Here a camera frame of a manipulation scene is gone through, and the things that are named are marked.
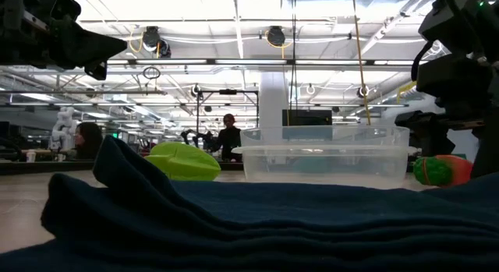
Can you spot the dark blue folded cloth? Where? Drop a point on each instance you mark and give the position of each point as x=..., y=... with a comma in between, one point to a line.
x=249, y=225

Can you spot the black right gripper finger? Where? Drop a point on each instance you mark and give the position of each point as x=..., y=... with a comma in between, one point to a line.
x=427, y=122
x=436, y=145

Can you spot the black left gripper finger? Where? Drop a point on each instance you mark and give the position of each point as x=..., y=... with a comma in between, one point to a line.
x=96, y=70
x=85, y=48

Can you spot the orange toy carrot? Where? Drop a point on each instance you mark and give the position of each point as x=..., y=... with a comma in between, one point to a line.
x=452, y=170

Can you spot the black background station frame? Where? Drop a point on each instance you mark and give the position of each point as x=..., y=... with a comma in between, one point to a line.
x=228, y=92

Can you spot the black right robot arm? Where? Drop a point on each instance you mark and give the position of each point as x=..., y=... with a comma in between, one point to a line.
x=460, y=18

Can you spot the black background robot arm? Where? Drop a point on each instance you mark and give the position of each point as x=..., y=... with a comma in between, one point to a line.
x=199, y=137

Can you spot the long ceiling light bar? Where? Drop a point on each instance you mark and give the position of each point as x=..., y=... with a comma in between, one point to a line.
x=249, y=62

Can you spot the white paper cup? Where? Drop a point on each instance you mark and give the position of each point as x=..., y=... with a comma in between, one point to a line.
x=30, y=156

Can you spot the green toy lettuce leaf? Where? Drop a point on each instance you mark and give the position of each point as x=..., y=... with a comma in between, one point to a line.
x=183, y=163

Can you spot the person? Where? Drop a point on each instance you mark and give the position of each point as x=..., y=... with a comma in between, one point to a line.
x=89, y=141
x=229, y=141

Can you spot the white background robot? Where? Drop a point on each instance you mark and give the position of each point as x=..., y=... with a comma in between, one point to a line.
x=64, y=128

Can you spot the black monitor screen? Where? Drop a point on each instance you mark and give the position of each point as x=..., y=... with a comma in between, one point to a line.
x=307, y=118

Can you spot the clear plastic tupperware container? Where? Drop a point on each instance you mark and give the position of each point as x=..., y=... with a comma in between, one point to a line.
x=325, y=167

